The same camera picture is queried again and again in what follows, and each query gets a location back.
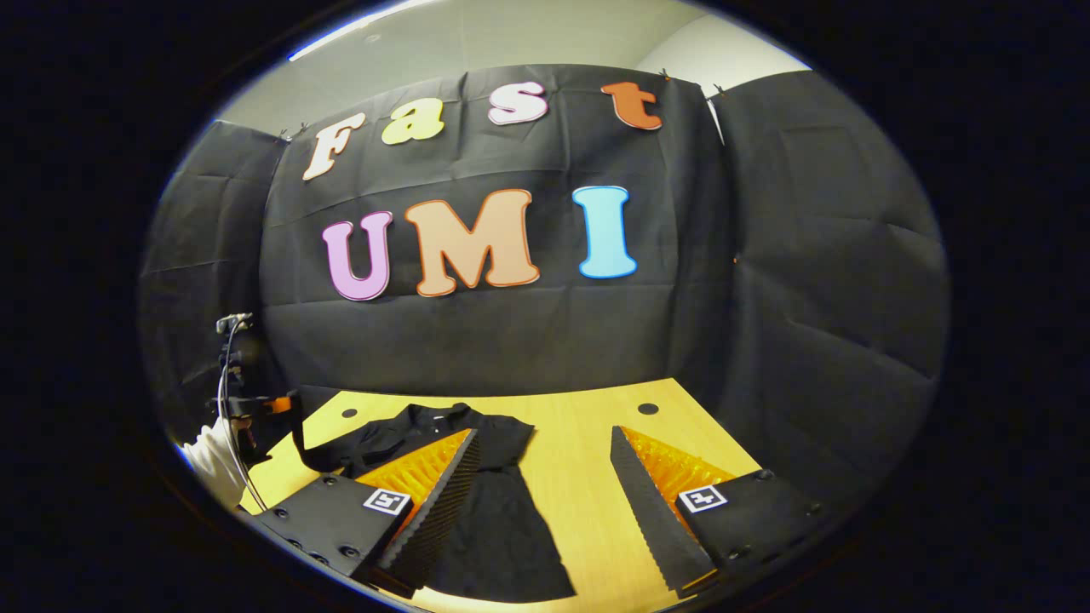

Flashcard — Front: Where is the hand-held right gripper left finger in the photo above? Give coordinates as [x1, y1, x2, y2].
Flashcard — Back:
[241, 427, 482, 597]

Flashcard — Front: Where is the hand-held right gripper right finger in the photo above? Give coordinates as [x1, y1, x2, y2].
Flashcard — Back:
[608, 424, 854, 599]

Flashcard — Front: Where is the black garment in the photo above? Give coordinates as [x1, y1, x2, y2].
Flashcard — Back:
[294, 402, 578, 602]

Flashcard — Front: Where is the black backdrop cloth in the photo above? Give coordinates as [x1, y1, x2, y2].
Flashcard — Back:
[139, 64, 950, 520]

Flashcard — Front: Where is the thin black cable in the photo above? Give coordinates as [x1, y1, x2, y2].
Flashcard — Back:
[216, 322, 267, 512]

